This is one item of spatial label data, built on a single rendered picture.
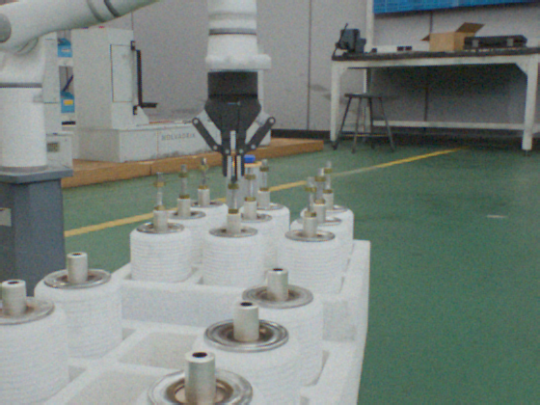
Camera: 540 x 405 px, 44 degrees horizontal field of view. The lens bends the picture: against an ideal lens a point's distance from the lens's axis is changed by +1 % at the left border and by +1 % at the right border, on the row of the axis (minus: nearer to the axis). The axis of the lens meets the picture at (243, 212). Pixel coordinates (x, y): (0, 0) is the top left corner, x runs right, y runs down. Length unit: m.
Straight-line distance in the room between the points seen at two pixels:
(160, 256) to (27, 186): 0.48
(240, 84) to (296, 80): 5.81
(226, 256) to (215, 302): 0.07
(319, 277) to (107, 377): 0.37
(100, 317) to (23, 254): 0.70
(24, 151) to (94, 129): 2.39
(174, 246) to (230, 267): 0.10
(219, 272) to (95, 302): 0.28
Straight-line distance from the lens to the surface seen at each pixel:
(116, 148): 3.71
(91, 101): 3.84
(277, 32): 6.91
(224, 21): 0.96
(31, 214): 1.43
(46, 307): 0.69
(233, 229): 1.00
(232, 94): 0.96
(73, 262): 0.77
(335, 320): 0.94
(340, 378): 0.69
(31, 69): 1.46
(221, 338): 0.58
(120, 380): 0.72
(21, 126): 1.43
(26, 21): 1.40
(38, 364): 0.67
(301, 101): 6.73
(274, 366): 0.56
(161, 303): 0.99
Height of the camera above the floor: 0.46
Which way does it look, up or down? 10 degrees down
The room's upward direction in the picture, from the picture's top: straight up
